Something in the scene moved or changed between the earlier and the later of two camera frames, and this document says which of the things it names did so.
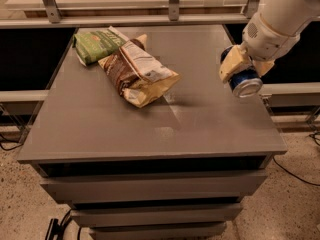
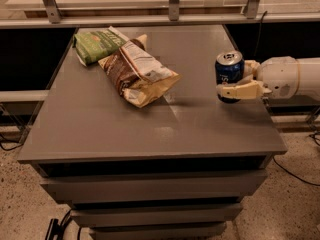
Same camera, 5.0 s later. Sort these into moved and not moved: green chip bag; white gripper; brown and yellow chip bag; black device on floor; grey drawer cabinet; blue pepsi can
Moved: blue pepsi can; white gripper
Not moved: black device on floor; green chip bag; grey drawer cabinet; brown and yellow chip bag
